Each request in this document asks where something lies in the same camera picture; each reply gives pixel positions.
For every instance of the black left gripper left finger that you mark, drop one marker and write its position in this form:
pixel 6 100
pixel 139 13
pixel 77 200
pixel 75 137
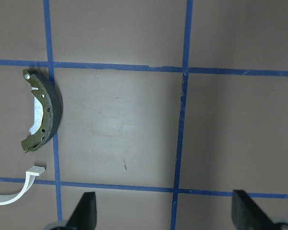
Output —
pixel 84 216

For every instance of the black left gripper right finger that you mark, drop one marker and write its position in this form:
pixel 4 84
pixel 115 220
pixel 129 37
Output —
pixel 246 214

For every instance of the white curved plastic part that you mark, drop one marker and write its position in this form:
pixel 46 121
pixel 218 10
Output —
pixel 30 176

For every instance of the green brake shoe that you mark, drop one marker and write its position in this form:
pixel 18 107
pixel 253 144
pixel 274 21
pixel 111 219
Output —
pixel 47 110

